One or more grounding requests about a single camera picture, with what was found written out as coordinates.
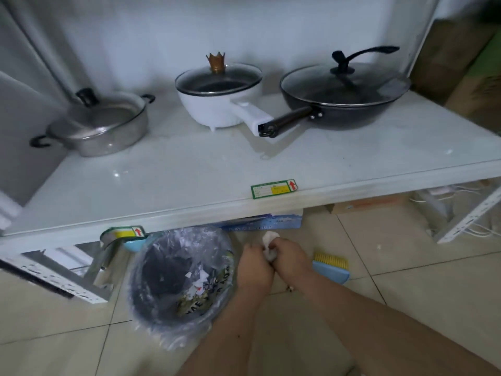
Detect person's right hand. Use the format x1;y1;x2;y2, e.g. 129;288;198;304
270;237;314;288

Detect black bin with plastic liner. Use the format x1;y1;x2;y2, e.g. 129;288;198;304
126;226;237;351

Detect flat brown cardboard box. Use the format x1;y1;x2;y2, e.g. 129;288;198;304
325;193;410;215

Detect person's left hand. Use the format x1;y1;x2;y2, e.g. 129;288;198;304
236;242;276;292

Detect white metal shelf rack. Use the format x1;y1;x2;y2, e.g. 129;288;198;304
0;0;501;306

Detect stainless steel pot with lid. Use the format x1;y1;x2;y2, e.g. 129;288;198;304
29;88;157;158

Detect peeling green yellow price label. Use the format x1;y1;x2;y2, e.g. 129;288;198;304
100;226;148;247

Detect green cardboard box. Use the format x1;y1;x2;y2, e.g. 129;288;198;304
468;33;501;79

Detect flat green yellow price label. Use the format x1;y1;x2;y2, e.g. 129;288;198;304
250;179;299;200

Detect blue white printed carton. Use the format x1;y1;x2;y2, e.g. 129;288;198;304
219;209;304;231

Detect person's right forearm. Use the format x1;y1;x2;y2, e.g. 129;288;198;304
297;269;501;376

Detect white cables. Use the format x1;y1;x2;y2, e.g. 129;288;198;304
409;183;501;239

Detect person's left forearm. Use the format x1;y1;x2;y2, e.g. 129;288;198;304
176;284;275;376

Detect black wok with glass lid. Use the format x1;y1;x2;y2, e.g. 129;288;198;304
258;45;412;139

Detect white electric pot with lid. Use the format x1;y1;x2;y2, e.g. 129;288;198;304
174;52;275;137

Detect large brown cardboard box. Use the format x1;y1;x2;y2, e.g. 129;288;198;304
409;17;501;134

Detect pile of white paper scraps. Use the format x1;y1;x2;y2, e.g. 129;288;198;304
261;230;281;264

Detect teal box under shelf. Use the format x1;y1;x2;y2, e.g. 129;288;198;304
123;234;157;254

